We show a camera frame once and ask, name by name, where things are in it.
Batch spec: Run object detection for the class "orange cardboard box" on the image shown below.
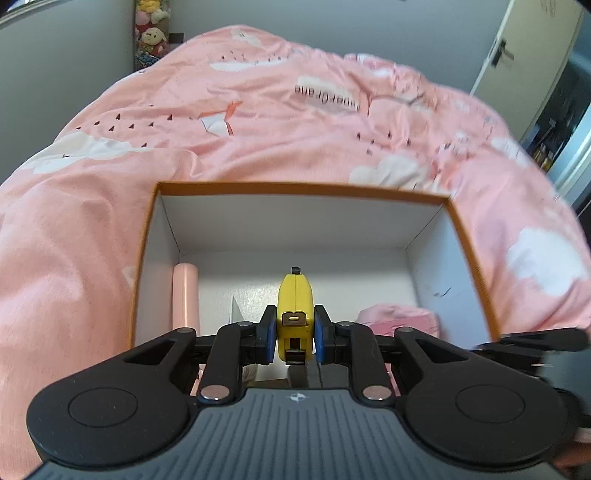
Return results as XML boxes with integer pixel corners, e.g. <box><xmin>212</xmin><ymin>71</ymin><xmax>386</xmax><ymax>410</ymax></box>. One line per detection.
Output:
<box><xmin>124</xmin><ymin>181</ymin><xmax>504</xmax><ymax>398</ymax></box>

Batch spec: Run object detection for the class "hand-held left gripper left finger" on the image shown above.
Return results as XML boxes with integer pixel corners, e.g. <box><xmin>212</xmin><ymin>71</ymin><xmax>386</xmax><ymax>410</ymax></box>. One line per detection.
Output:
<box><xmin>122</xmin><ymin>305</ymin><xmax>278</xmax><ymax>403</ymax></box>

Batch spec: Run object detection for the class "black door handle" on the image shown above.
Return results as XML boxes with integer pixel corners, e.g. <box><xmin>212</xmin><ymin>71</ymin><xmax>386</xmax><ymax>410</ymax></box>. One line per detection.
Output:
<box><xmin>492</xmin><ymin>39</ymin><xmax>515</xmax><ymax>68</ymax></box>

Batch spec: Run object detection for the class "yellow tape measure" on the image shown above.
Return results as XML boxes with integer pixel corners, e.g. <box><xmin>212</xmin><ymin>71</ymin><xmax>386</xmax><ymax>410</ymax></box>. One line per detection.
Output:
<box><xmin>276</xmin><ymin>267</ymin><xmax>317</xmax><ymax>366</ymax></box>

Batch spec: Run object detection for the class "pink printed blanket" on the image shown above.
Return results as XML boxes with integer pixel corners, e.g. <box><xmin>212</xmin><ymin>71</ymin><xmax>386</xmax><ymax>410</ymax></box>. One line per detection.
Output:
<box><xmin>0</xmin><ymin>25</ymin><xmax>591</xmax><ymax>467</ymax></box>

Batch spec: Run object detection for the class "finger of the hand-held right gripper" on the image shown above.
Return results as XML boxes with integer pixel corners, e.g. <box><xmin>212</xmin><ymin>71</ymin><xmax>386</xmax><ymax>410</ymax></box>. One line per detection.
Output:
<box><xmin>475</xmin><ymin>328</ymin><xmax>591</xmax><ymax>357</ymax></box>
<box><xmin>485</xmin><ymin>353</ymin><xmax>557</xmax><ymax>372</ymax></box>

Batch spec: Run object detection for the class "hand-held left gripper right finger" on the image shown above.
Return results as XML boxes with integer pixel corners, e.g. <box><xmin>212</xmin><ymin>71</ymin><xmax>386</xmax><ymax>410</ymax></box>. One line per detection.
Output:
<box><xmin>314</xmin><ymin>305</ymin><xmax>472</xmax><ymax>402</ymax></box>

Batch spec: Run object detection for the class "pink fabric pouch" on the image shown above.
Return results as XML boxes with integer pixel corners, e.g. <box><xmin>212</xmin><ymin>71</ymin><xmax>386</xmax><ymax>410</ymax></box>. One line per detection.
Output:
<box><xmin>355</xmin><ymin>303</ymin><xmax>441</xmax><ymax>337</ymax></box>

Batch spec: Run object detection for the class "clear tube of plush toys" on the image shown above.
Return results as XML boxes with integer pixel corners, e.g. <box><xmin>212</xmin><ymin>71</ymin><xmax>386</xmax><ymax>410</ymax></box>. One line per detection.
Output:
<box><xmin>134</xmin><ymin>0</ymin><xmax>174</xmax><ymax>72</ymax></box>

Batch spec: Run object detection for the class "pink plastic case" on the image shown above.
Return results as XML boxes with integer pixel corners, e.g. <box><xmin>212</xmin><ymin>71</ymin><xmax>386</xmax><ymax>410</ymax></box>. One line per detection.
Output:
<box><xmin>172</xmin><ymin>262</ymin><xmax>200</xmax><ymax>333</ymax></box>

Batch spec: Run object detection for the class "cream door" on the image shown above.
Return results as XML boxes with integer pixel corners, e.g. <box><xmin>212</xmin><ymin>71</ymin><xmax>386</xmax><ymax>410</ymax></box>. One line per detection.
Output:
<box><xmin>471</xmin><ymin>0</ymin><xmax>585</xmax><ymax>139</ymax></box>

